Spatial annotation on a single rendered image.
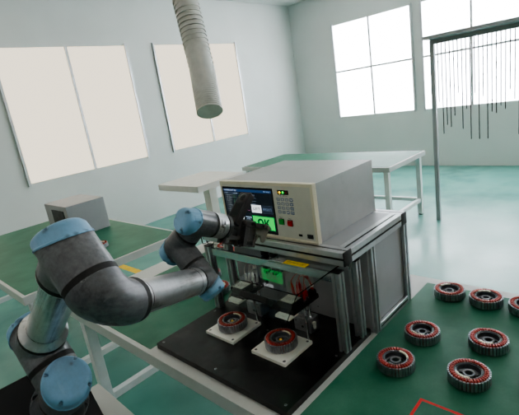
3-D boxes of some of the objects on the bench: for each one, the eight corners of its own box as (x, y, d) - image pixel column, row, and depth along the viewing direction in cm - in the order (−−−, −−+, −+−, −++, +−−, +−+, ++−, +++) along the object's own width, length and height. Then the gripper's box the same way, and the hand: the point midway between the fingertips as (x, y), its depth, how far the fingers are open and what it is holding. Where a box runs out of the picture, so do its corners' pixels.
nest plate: (285, 367, 131) (284, 364, 131) (251, 352, 141) (250, 350, 141) (312, 343, 141) (312, 340, 141) (279, 331, 151) (278, 328, 151)
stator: (232, 338, 150) (231, 328, 149) (212, 329, 157) (211, 320, 156) (254, 323, 157) (252, 314, 156) (233, 315, 165) (231, 307, 164)
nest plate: (233, 345, 147) (232, 342, 147) (206, 333, 158) (205, 330, 157) (261, 324, 158) (260, 322, 157) (234, 314, 168) (233, 312, 168)
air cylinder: (311, 333, 147) (309, 320, 145) (295, 328, 152) (292, 314, 150) (320, 327, 150) (318, 314, 149) (303, 322, 155) (301, 309, 154)
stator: (281, 359, 133) (279, 349, 132) (259, 347, 142) (257, 338, 141) (305, 342, 140) (303, 333, 139) (282, 332, 148) (280, 323, 148)
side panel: (377, 333, 145) (371, 249, 136) (370, 332, 147) (362, 247, 138) (411, 299, 164) (406, 222, 155) (404, 297, 166) (399, 221, 158)
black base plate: (287, 418, 113) (287, 412, 112) (157, 348, 157) (156, 342, 156) (371, 333, 145) (371, 328, 145) (244, 295, 189) (243, 290, 188)
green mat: (573, 585, 69) (573, 585, 69) (288, 426, 110) (288, 426, 110) (617, 319, 133) (617, 319, 133) (427, 282, 175) (427, 282, 175)
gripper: (210, 241, 125) (257, 246, 141) (230, 244, 119) (277, 250, 134) (214, 213, 126) (261, 221, 141) (235, 215, 120) (281, 224, 135)
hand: (268, 226), depth 137 cm, fingers closed
